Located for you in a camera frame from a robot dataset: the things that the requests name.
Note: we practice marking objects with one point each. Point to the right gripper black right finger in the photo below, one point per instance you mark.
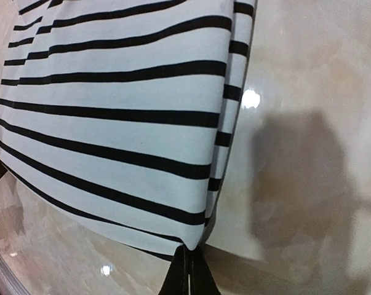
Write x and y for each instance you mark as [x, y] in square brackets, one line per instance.
[201, 281]

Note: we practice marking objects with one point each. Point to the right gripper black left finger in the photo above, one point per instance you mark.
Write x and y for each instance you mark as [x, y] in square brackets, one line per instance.
[176, 280]

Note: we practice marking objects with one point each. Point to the black white striped shirt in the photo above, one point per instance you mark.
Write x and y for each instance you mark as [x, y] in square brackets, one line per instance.
[121, 113]

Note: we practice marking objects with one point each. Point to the aluminium front rail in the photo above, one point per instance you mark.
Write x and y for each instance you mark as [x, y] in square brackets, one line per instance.
[9, 283]

